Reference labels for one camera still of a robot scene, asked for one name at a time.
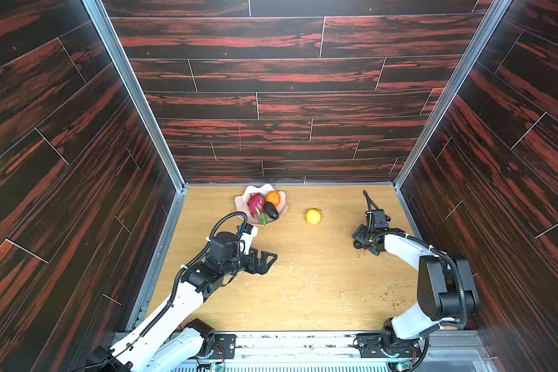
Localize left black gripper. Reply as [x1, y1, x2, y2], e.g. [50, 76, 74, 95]
[219, 245, 277, 277]

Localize orange fruit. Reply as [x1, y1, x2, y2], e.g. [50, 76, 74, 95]
[266, 191, 281, 207]

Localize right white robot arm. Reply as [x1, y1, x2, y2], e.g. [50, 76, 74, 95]
[352, 206, 479, 361]

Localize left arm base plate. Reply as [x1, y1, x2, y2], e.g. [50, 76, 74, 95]
[197, 333, 237, 360]

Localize pink faceted fruit bowl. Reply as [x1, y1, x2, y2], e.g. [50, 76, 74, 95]
[234, 184, 288, 226]

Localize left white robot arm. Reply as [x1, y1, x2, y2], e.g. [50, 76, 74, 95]
[78, 224, 277, 371]

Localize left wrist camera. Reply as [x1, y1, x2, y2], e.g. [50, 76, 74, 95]
[239, 223, 258, 255]

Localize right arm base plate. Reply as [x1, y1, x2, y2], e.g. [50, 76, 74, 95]
[353, 333, 422, 359]

